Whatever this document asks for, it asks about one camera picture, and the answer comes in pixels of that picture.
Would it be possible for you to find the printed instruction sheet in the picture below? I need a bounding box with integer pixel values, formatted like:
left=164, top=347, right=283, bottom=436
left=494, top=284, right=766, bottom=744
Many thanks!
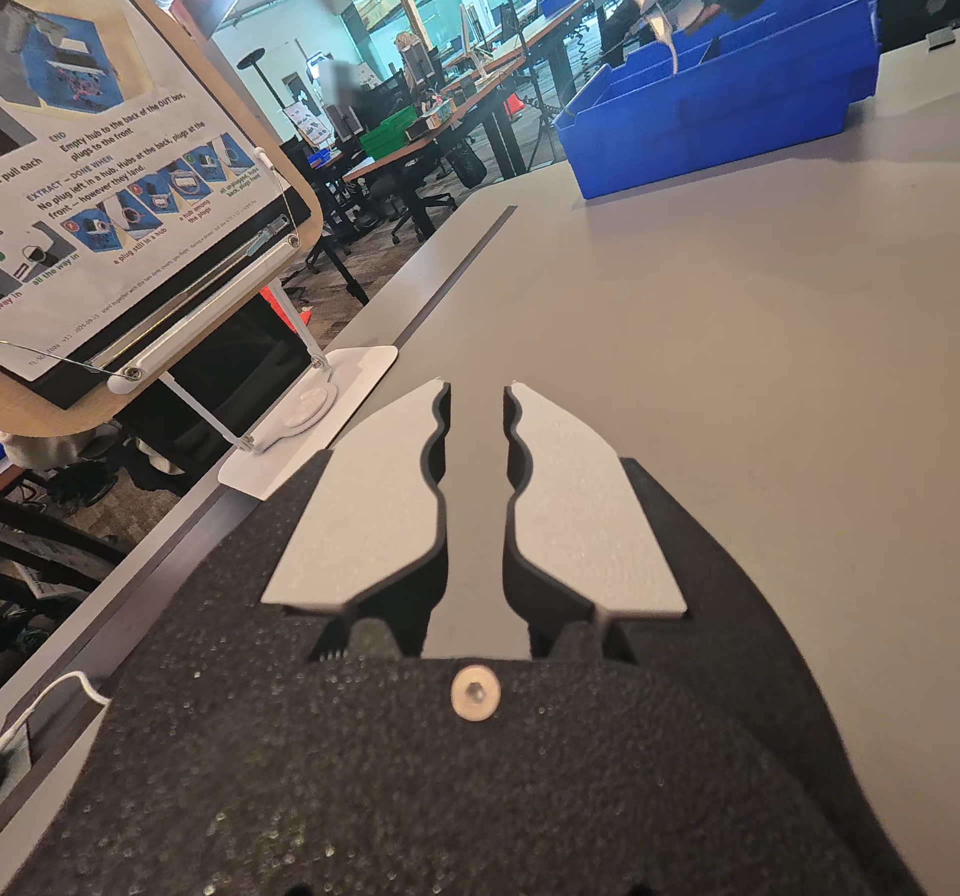
left=0, top=0, right=271, bottom=368

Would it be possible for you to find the wooden background desk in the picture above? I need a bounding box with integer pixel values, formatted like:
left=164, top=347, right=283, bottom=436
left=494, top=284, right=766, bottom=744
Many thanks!
left=341, top=97, right=526, bottom=245

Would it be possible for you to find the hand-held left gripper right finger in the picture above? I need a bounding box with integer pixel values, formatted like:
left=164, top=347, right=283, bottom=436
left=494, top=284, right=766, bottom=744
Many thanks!
left=504, top=381, right=689, bottom=623

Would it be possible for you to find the black floor lamp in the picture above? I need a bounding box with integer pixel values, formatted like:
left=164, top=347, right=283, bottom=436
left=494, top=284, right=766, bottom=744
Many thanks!
left=238, top=47, right=288, bottom=143

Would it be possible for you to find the white charging cable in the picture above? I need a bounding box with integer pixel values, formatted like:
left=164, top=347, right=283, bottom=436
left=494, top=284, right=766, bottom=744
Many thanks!
left=0, top=671, right=111, bottom=762

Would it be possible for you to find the green plastic bin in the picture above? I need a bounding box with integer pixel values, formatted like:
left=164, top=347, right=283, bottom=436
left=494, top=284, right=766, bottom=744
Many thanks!
left=358, top=105, right=418, bottom=160

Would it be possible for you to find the black mesh office chair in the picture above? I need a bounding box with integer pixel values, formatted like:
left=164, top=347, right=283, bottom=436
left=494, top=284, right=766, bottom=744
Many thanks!
left=120, top=289, right=320, bottom=496

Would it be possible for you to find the blue plastic bin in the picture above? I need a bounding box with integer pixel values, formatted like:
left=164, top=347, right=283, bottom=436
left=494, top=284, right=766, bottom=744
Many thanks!
left=556, top=0, right=880, bottom=201

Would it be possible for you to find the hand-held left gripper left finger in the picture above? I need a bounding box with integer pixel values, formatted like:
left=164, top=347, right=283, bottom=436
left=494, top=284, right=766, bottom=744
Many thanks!
left=261, top=379, right=452, bottom=616

